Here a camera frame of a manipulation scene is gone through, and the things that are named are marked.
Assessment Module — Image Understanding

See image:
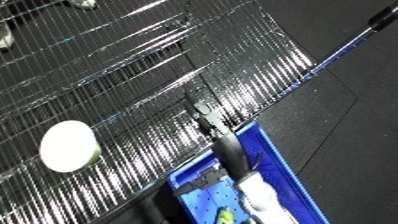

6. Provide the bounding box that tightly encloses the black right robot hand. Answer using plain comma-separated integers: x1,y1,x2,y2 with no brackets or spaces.
174,89,265,198

